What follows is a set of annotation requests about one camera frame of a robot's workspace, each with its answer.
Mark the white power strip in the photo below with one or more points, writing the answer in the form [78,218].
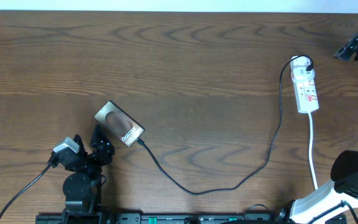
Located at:
[305,90]

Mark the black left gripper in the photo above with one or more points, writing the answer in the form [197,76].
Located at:
[100,158]

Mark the white USB charger adapter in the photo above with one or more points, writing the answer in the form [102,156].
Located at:
[301,68]

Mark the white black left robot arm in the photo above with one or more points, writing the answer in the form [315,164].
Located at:
[83,188]

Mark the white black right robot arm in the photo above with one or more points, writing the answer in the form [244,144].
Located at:
[340,193]

